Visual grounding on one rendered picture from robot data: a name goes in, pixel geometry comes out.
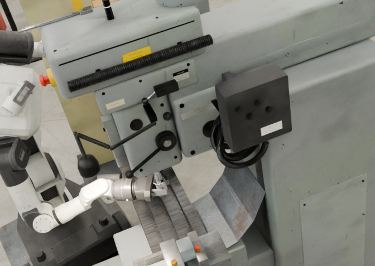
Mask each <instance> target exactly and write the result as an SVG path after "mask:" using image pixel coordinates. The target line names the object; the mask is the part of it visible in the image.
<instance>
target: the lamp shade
mask: <svg viewBox="0 0 375 266"><path fill-rule="evenodd" d="M78 170H79V173H80V175H81V177H84V178H90V177H93V176H95V175H96V174H98V173H99V171H100V165H99V162H98V160H97V159H96V158H95V157H94V156H93V155H92V154H86V158H83V157H82V156H81V157H80V158H79V159H78Z"/></svg>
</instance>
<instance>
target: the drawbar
mask: <svg viewBox="0 0 375 266"><path fill-rule="evenodd" d="M102 2H103V6H104V7H109V6H110V1H109V0H102ZM104 9H105V13H106V15H107V19H108V21H109V20H113V19H114V15H113V11H112V8H111V6H110V7H109V8H104Z"/></svg>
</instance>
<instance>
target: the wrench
mask: <svg viewBox="0 0 375 266"><path fill-rule="evenodd" d="M92 12H93V9H92V7H91V6H88V7H85V8H82V9H79V11H76V12H73V13H69V14H66V15H63V16H60V17H56V18H53V19H50V20H47V21H43V22H40V23H37V24H34V25H30V26H27V27H24V28H20V29H18V30H17V32H18V33H21V32H25V31H28V30H31V29H34V28H38V27H41V26H44V25H48V24H51V23H54V22H57V21H61V20H64V19H67V18H70V17H74V16H77V15H84V14H88V13H92Z"/></svg>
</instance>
